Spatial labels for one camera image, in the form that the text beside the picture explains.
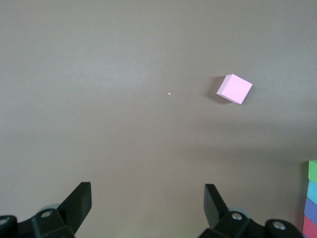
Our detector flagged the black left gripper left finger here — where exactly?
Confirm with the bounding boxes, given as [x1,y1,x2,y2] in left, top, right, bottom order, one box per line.
[32,182,92,238]

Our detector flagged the purple foam cube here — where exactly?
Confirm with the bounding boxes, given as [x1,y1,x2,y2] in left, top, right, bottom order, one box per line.
[303,197,317,221]

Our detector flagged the red foam cube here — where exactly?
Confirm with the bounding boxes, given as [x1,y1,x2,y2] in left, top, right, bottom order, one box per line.
[302,215,317,238]

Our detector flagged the cyan foam cube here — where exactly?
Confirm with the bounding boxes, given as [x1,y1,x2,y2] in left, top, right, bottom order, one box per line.
[306,179,317,203]

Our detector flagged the light pink foam cube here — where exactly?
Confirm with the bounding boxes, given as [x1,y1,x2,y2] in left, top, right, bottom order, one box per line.
[216,73,253,106]

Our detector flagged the green foam cube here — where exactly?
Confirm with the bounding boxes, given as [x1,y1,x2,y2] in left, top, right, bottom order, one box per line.
[308,160,317,183]

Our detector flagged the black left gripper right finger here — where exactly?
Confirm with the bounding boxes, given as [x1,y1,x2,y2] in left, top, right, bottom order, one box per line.
[200,183,252,238]

